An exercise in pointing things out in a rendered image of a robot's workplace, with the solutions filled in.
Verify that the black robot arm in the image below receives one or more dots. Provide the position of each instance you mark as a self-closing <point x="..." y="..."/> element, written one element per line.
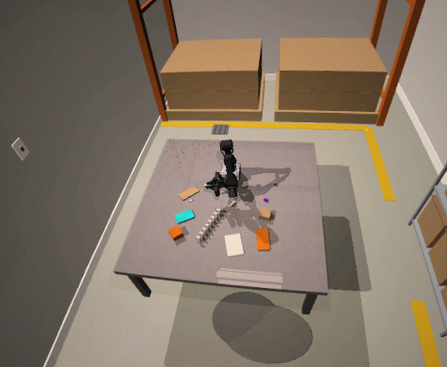
<point x="229" y="161"/>

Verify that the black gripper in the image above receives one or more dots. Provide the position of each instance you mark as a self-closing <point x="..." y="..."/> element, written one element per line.
<point x="214" y="186"/>

